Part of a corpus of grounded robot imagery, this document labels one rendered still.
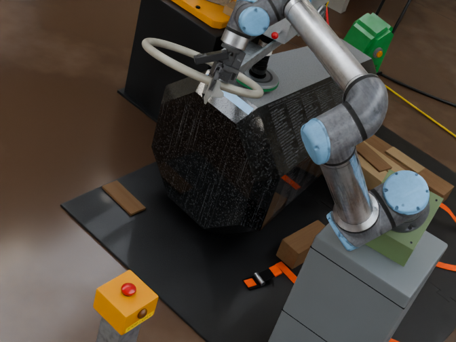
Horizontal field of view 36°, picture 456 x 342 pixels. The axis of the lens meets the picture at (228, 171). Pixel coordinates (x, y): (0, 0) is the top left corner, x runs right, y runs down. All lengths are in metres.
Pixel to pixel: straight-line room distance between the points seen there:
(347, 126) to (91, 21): 3.71
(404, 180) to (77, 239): 1.76
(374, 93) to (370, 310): 1.04
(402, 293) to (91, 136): 2.24
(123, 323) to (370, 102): 0.85
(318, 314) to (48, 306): 1.20
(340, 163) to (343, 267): 0.77
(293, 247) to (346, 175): 1.66
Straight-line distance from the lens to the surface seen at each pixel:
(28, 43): 4.94
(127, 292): 1.87
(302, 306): 2.81
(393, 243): 2.61
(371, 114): 1.84
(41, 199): 3.70
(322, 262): 2.64
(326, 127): 1.82
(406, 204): 2.35
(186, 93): 3.40
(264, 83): 3.27
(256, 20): 2.23
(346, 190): 2.06
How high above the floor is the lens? 2.50
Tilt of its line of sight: 37 degrees down
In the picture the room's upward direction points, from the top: 18 degrees clockwise
